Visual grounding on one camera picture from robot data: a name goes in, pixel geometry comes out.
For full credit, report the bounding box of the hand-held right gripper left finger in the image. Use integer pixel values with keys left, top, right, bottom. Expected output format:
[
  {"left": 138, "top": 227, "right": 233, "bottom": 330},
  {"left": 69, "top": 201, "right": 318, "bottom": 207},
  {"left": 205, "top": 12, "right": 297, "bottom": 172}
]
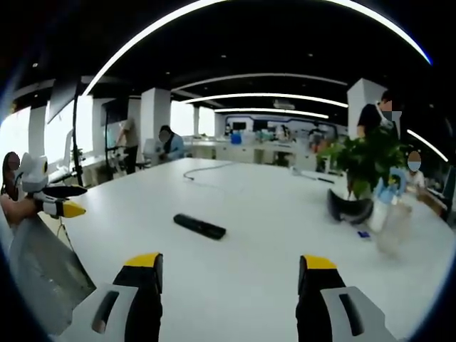
[{"left": 58, "top": 252, "right": 164, "bottom": 342}]

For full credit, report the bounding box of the black tripod stand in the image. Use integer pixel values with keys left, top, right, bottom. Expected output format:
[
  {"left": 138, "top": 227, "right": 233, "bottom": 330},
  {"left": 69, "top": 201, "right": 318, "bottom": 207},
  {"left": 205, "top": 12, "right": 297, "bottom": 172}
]
[{"left": 69, "top": 81, "right": 88, "bottom": 187}]

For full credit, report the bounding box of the dark wall screen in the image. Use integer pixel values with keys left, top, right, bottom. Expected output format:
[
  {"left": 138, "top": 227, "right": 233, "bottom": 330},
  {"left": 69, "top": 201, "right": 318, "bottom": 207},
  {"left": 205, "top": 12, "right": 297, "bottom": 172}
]
[{"left": 100, "top": 98, "right": 130, "bottom": 126}]

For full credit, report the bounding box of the grey cable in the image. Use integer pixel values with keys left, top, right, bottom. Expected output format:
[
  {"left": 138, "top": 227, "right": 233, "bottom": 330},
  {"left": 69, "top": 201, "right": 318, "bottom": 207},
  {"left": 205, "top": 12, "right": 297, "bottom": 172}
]
[{"left": 182, "top": 162, "right": 237, "bottom": 182}]

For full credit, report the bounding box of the black remote control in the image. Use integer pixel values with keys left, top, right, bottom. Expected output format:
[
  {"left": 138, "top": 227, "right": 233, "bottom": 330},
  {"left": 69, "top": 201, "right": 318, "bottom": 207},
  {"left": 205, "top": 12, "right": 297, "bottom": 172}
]
[{"left": 173, "top": 213, "right": 227, "bottom": 241}]

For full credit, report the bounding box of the cardboard box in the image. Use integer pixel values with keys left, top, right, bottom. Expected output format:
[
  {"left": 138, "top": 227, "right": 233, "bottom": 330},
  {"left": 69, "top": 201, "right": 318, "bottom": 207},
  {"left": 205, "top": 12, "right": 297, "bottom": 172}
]
[{"left": 415, "top": 187, "right": 449, "bottom": 216}]

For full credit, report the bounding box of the clear plastic container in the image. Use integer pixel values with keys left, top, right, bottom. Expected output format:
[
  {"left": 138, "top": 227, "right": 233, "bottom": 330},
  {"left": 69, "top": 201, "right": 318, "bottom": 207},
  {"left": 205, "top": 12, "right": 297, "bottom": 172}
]
[{"left": 376, "top": 204, "right": 413, "bottom": 258}]

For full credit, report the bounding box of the green potted plant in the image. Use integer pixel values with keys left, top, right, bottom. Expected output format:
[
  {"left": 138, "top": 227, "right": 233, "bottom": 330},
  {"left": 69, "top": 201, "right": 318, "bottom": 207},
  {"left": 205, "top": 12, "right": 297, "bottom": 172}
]
[{"left": 316, "top": 130, "right": 408, "bottom": 201}]

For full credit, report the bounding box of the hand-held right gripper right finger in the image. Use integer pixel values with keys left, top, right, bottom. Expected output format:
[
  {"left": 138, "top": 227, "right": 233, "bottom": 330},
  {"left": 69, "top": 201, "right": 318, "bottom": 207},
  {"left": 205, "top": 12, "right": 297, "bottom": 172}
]
[{"left": 295, "top": 254, "right": 398, "bottom": 342}]

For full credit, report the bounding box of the grey cloth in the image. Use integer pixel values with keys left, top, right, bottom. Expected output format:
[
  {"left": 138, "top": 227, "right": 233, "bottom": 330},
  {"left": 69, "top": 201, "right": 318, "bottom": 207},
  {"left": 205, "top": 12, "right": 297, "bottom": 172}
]
[{"left": 9, "top": 213, "right": 97, "bottom": 336}]

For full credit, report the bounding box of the black curved headset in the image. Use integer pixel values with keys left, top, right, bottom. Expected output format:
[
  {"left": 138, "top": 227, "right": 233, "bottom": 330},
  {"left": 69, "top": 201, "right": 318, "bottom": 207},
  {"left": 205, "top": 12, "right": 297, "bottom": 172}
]
[{"left": 326, "top": 188, "right": 375, "bottom": 225}]

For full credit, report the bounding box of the dark hanging screen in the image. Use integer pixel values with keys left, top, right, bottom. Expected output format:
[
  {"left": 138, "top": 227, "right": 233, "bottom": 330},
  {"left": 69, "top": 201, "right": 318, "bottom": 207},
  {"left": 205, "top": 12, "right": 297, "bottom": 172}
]
[{"left": 46, "top": 81, "right": 80, "bottom": 125}]

